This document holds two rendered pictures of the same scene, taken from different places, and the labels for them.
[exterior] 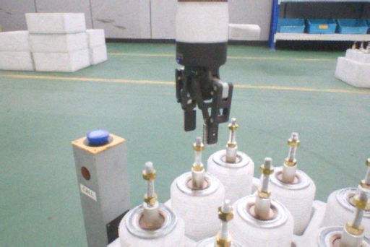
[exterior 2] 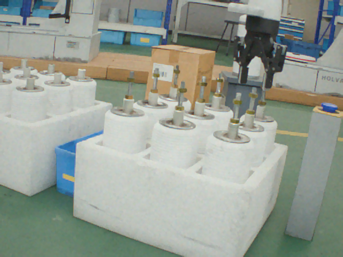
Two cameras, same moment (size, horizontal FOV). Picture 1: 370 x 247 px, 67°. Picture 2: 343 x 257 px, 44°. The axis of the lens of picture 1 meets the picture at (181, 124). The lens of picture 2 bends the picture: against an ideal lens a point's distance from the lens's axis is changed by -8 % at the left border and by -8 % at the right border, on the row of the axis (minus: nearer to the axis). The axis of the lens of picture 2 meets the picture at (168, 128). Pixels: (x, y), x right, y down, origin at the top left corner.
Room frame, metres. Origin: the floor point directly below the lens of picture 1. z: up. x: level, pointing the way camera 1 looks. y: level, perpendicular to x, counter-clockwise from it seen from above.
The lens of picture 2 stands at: (1.31, -0.44, 0.48)
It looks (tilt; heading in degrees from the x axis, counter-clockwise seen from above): 15 degrees down; 165
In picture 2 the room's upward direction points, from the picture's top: 7 degrees clockwise
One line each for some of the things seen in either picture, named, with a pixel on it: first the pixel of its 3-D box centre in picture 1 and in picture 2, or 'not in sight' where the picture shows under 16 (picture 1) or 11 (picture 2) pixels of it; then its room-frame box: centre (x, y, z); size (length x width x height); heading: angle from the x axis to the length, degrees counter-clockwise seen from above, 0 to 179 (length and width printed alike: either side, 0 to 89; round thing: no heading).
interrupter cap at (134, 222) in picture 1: (151, 219); (259, 117); (0.33, 0.04, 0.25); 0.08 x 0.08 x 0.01
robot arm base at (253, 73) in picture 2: not in sight; (248, 51); (-0.04, 0.15, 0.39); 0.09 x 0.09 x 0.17; 79
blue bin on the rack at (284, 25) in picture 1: (290, 25); not in sight; (4.72, -1.72, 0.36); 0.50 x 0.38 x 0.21; 169
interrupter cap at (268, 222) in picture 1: (261, 211); (198, 115); (0.35, -0.12, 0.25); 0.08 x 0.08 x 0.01
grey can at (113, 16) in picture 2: not in sight; (113, 15); (-4.39, 0.16, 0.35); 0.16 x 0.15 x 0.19; 79
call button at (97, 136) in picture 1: (98, 138); (329, 108); (0.47, 0.15, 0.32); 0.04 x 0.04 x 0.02
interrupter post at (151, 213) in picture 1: (151, 212); (260, 112); (0.33, 0.04, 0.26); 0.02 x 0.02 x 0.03
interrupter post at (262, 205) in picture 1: (262, 204); (199, 109); (0.35, -0.12, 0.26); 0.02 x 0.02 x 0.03
